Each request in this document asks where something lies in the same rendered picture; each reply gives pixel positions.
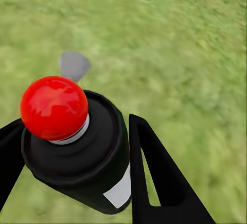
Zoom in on pesticide atomizer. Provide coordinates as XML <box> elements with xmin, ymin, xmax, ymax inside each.
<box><xmin>20</xmin><ymin>51</ymin><xmax>132</xmax><ymax>215</ymax></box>

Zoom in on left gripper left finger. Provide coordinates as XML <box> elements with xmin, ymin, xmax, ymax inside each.
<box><xmin>0</xmin><ymin>118</ymin><xmax>26</xmax><ymax>211</ymax></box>

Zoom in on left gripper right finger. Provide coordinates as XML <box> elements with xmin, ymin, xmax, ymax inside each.
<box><xmin>129</xmin><ymin>114</ymin><xmax>216</xmax><ymax>224</ymax></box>

